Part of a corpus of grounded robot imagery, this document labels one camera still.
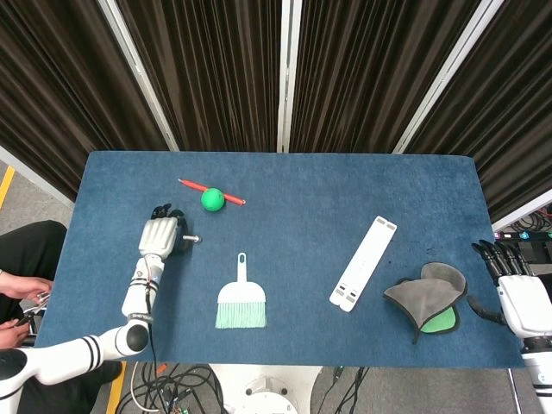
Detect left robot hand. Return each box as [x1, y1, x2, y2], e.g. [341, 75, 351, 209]
[137, 204, 192, 261]

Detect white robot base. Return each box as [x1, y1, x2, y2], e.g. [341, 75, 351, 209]
[208, 364, 323, 414]

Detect person in black clothes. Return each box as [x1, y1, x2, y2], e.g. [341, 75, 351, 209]
[0, 220, 68, 359]

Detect white folding stand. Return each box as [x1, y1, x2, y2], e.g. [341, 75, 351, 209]
[329, 215, 398, 315]

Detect dark pleated curtain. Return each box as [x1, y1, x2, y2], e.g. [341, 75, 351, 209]
[0, 0, 552, 225]

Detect white earphone cable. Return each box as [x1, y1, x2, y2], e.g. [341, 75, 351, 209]
[21, 291, 52, 320]

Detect power strip with plugs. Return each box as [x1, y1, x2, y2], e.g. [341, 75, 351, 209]
[493, 230, 552, 243]

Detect grey green cloth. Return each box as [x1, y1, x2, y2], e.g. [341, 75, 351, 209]
[383, 262, 468, 345]

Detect green ball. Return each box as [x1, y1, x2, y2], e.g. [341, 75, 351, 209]
[200, 187, 226, 213]

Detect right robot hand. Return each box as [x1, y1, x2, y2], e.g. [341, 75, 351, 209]
[467, 240, 552, 339]

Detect white brush green bristles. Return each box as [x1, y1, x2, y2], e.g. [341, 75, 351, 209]
[214, 252, 269, 329]

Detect black floor cables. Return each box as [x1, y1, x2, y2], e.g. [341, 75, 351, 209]
[116, 361, 225, 414]

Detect red pen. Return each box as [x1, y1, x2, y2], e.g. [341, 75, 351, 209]
[177, 178, 247, 206]

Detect white frame post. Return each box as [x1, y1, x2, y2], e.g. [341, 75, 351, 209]
[392, 0, 505, 154]
[0, 144, 76, 206]
[97, 0, 179, 152]
[491, 198, 552, 232]
[275, 0, 303, 153]

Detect blue table mat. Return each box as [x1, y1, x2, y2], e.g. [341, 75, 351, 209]
[32, 150, 525, 369]

